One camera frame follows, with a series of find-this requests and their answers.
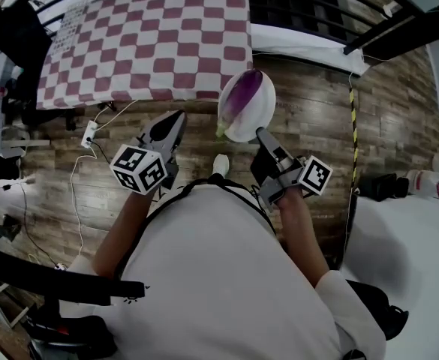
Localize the black metal rack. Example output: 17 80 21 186
248 0 439 62

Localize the black chair armrest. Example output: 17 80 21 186
0 244 146 308

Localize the patterned paper sheet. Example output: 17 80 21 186
49 0 92 58

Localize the person's left forearm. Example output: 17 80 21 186
92 190 157 278

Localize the person's white shoe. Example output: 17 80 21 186
212 154 230 178

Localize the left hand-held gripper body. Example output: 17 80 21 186
109 143 179 196

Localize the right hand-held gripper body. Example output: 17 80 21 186
249 145 334 214

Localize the white cable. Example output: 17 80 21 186
70 98 140 268

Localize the white side table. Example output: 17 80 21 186
339 192 439 360

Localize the white power strip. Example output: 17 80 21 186
80 120 100 149

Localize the white shelf board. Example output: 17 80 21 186
250 23 367 77

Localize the black cable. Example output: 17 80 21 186
0 180 68 270

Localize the white round plate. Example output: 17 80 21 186
217 68 277 143

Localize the black box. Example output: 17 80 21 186
364 172 399 203

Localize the person's white shirt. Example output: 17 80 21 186
64 183 388 360

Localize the black bag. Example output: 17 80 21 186
345 278 410 341

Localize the yellow black striped strip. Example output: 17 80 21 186
347 86 359 197

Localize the black office chair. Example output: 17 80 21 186
0 0 54 128

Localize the person's right forearm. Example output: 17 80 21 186
277 188 332 289

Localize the red white checkered table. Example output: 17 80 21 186
35 0 254 111

